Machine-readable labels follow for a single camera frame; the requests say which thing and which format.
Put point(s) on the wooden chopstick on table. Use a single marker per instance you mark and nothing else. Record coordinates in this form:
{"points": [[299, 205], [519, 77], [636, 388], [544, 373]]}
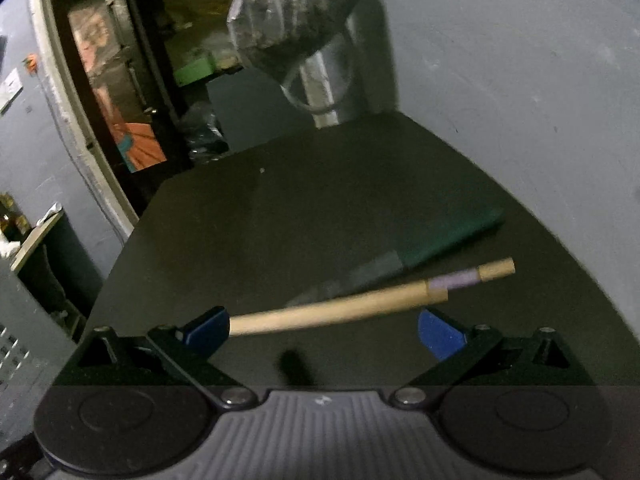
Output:
{"points": [[342, 310], [486, 272]]}

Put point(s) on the white door frame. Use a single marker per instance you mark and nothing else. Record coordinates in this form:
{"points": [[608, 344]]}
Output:
{"points": [[78, 136]]}

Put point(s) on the clear plastic bag hanging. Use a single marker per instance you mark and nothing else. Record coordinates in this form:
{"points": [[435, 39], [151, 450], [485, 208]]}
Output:
{"points": [[275, 35]]}

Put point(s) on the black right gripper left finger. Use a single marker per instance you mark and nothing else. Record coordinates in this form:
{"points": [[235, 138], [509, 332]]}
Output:
{"points": [[186, 350]]}

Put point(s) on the green box on shelf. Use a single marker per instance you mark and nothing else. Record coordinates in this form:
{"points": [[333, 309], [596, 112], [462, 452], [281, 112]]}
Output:
{"points": [[196, 70]]}

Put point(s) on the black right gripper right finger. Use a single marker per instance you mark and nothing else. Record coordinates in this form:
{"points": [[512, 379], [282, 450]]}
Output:
{"points": [[457, 349]]}

